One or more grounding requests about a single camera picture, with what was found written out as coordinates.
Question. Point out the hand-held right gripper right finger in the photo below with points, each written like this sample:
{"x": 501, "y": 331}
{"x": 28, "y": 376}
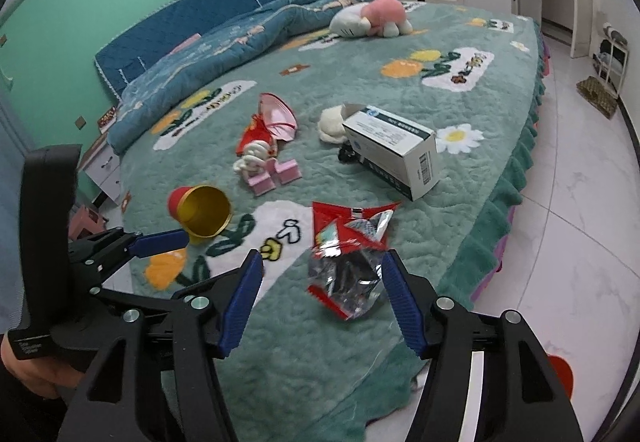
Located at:
{"x": 405, "y": 307}

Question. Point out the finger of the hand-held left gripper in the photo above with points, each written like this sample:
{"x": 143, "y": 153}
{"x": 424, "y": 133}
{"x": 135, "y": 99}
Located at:
{"x": 160, "y": 243}
{"x": 150, "y": 301}

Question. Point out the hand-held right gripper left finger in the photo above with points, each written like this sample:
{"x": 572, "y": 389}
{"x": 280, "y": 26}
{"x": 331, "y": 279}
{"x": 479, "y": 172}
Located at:
{"x": 242, "y": 307}

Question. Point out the red gold paper cup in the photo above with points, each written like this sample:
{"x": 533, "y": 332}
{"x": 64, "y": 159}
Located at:
{"x": 200, "y": 212}

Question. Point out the red clear snack wrapper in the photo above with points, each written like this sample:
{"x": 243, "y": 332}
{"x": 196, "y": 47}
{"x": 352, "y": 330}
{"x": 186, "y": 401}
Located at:
{"x": 340, "y": 232}

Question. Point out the person's left hand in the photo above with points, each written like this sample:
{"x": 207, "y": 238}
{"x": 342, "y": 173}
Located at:
{"x": 35, "y": 374}

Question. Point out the pink stool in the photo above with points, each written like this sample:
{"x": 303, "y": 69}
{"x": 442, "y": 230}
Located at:
{"x": 87, "y": 222}

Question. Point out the white nightstand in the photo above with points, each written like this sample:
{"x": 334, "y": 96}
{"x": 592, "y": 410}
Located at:
{"x": 102, "y": 166}

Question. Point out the purple bed skirt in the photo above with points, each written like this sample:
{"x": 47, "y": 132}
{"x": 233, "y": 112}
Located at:
{"x": 500, "y": 252}

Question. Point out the red book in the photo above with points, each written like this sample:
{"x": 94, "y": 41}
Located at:
{"x": 106, "y": 117}

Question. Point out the red packet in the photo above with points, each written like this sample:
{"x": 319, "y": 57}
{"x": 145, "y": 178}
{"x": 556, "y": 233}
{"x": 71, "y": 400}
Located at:
{"x": 252, "y": 139}

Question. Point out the green floral bedspread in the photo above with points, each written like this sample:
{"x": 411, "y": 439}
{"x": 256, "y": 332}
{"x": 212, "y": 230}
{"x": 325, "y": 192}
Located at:
{"x": 310, "y": 182}

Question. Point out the white pink toy figure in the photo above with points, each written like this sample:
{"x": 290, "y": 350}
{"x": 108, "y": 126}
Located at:
{"x": 287, "y": 171}

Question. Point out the small black object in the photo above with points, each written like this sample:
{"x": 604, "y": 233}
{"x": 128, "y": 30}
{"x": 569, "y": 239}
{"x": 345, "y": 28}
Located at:
{"x": 347, "y": 154}

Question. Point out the white cardboard box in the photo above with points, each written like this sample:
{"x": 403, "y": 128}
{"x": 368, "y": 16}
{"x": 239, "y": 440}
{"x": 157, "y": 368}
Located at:
{"x": 390, "y": 141}

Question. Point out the red round object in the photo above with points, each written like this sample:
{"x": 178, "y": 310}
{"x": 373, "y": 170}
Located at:
{"x": 560, "y": 372}

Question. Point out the white plush ball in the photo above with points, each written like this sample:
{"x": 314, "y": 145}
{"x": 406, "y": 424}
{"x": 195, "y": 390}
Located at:
{"x": 330, "y": 124}

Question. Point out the pink pillow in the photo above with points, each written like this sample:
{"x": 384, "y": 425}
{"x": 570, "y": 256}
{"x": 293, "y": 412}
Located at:
{"x": 185, "y": 44}

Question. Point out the blue patterned quilt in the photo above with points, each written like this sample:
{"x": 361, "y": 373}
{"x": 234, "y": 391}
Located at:
{"x": 225, "y": 51}

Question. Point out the blue padded headboard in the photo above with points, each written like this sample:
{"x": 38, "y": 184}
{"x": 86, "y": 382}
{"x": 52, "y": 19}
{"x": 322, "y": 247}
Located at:
{"x": 200, "y": 6}

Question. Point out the brown doormat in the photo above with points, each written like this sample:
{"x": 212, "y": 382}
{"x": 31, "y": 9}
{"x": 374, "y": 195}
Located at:
{"x": 597, "y": 94}

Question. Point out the pink white plush toy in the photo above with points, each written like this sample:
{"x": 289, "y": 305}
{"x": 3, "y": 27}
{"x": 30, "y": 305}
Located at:
{"x": 370, "y": 16}

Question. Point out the white shoe rack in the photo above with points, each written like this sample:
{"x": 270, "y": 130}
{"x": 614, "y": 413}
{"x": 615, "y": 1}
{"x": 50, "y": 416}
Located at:
{"x": 610, "y": 61}

